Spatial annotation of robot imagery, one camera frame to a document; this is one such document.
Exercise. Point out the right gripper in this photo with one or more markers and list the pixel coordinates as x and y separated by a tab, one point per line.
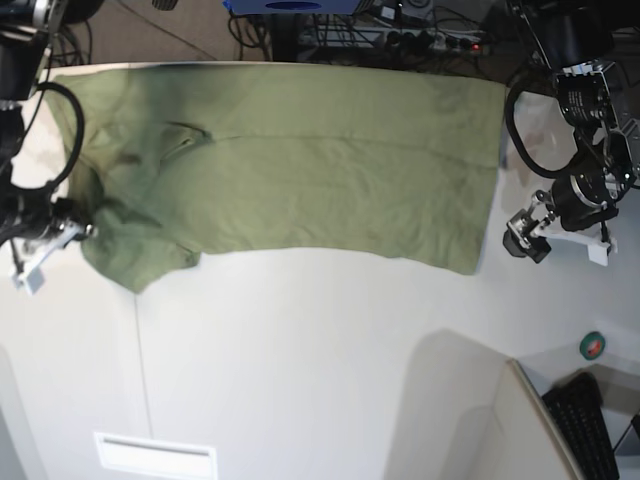
45	233

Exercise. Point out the green tape roll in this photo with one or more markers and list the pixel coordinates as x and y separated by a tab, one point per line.
592	346

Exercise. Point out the black keyboard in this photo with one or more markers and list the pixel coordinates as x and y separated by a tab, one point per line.
576	409

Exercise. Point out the green t-shirt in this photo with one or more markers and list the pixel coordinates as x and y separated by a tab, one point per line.
179	161

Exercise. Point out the white table slot plate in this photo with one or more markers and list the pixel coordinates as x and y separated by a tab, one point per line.
155	458

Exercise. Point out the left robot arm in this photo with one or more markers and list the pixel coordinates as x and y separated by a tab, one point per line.
569	45

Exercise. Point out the black power strip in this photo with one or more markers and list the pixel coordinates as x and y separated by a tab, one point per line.
437	41

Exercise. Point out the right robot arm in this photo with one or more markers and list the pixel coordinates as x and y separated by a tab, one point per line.
28	29

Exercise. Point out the blue box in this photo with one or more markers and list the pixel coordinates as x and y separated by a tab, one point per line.
244	7

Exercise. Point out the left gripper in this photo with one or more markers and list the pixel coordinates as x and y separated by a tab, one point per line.
575	209

